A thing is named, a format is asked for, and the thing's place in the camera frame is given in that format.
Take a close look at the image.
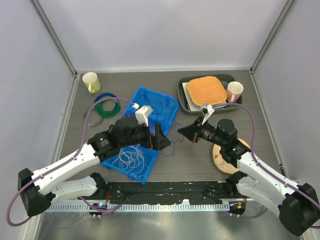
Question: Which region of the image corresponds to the blue thin wire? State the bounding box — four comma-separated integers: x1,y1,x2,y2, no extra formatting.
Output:
141,96,183,156

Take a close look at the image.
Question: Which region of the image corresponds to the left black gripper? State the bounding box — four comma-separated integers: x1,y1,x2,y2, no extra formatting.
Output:
120,119,171,150

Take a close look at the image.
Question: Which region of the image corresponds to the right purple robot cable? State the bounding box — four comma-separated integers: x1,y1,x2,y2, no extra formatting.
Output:
212,102,320,230

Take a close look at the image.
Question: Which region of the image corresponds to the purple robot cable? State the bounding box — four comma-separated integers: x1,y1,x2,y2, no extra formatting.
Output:
212,102,320,230
6,97,137,227

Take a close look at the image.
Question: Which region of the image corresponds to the grey slotted cable duct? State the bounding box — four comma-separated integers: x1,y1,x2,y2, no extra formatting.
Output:
45,200,230,213

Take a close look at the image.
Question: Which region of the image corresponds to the orange woven square plate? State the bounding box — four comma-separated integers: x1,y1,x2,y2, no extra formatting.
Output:
186,75,228,107

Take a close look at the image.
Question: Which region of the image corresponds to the white thin wire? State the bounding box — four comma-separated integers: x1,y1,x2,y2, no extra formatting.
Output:
111,144,150,177

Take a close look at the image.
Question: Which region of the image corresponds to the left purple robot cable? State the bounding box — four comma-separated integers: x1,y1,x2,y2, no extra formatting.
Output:
6,97,137,227

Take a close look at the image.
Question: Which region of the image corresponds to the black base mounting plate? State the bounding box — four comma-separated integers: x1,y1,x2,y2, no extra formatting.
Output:
77,180,251,205

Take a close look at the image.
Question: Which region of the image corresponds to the green cable coil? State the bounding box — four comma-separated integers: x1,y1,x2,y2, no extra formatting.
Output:
94,96,121,119

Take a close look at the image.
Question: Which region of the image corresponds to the white square plate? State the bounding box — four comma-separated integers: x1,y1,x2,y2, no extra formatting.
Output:
181,81,229,112

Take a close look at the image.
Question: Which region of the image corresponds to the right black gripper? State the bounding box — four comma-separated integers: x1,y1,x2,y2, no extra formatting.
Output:
178,115,226,147

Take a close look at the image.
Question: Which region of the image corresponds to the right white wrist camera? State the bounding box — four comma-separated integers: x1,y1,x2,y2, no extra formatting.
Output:
200,103,215,125

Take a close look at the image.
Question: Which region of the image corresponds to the round wooden decorated coaster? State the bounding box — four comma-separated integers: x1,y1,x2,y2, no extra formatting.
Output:
212,144,239,175

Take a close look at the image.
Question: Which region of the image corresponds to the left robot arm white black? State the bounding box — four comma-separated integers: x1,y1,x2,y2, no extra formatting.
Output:
18,116,171,217

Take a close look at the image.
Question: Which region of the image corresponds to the blue cable coil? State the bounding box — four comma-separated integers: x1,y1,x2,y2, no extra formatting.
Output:
94,92,121,116

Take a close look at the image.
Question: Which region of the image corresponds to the yellow mug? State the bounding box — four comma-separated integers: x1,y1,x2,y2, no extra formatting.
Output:
82,72,101,94

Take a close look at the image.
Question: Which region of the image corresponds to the blue three-compartment plastic bin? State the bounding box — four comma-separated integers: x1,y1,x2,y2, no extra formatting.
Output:
101,86,179,185

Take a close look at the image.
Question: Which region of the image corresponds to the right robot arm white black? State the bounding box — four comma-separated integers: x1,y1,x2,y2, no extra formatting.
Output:
178,116,320,236

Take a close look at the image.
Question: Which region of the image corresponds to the pink mug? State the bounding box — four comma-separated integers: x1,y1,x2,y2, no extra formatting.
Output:
226,81,244,103

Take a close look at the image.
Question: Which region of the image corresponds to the dark green plastic tray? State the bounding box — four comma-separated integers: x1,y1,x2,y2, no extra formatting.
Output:
177,74,244,115

